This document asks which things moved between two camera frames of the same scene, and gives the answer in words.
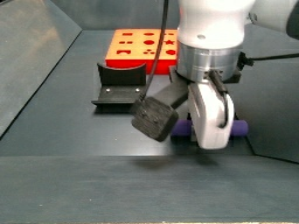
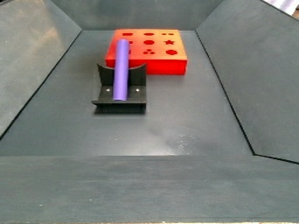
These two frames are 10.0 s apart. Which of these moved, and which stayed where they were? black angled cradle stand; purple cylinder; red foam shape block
Moved: purple cylinder
Stayed: red foam shape block; black angled cradle stand
